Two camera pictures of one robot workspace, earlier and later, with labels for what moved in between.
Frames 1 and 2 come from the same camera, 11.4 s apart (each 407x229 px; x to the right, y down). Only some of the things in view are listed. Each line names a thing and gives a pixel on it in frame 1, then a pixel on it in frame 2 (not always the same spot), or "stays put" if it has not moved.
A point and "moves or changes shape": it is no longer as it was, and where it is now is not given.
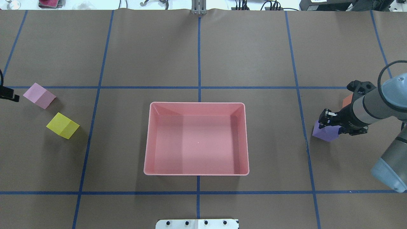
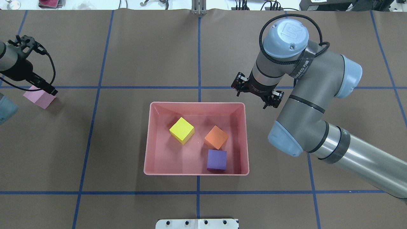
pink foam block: x=39 y=96 stays put
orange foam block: x=347 y=100 → x=216 y=138
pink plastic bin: x=196 y=138 stays put
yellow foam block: x=63 y=126 → x=182 y=131
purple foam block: x=329 y=134 moves or changes shape
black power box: x=324 y=5 stays put
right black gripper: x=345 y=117 → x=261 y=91
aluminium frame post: x=198 y=7 stays put
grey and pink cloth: x=53 y=4 stays put
